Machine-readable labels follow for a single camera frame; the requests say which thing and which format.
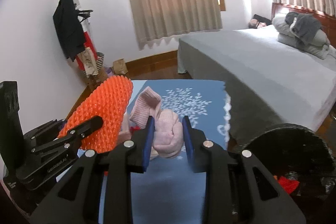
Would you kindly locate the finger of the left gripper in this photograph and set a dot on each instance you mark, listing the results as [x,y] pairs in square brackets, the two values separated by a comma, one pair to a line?
[65,139]

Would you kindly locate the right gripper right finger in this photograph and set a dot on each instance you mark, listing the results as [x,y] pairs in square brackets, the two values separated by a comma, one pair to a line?
[239,188]

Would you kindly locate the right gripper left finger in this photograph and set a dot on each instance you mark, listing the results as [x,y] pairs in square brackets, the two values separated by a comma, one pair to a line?
[76,197]

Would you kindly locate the red knitted cloth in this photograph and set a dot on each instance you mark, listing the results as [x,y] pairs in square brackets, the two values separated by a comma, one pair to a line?
[288,184]

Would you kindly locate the orange foam net sleeve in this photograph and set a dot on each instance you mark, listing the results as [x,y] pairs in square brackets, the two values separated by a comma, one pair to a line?
[109,101]

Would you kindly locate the pink knitted sock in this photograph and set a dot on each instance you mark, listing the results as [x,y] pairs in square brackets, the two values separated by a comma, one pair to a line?
[168,133]

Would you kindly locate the red knitted glove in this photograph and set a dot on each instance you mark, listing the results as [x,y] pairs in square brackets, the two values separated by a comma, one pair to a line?
[133,129]

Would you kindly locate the black trash bin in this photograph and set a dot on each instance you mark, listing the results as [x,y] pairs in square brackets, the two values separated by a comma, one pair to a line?
[298,153]

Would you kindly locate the blue tree print tablecloth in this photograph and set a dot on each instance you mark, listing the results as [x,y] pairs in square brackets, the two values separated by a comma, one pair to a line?
[169,192]

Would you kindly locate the beige hanging bag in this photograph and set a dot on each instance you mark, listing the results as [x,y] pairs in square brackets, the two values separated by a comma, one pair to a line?
[89,63]

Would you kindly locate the striped basket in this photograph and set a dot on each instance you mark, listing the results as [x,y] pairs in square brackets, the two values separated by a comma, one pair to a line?
[99,60]

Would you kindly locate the brown paper bag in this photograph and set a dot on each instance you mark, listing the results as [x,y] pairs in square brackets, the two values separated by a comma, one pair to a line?
[119,67]

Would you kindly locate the red hanging bag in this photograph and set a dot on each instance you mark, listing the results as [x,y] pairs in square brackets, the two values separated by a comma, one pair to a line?
[88,45]

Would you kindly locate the bed with grey sheet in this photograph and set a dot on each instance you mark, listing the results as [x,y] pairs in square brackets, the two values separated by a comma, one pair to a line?
[269,83]

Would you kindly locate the black hanging jacket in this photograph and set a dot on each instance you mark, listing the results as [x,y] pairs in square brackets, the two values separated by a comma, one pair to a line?
[68,29]

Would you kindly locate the dark bedside items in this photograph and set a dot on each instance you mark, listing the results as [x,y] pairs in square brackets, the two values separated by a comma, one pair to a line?
[258,21]

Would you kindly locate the dark grey blanket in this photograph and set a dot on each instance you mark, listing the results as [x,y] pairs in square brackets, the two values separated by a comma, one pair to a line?
[303,26]

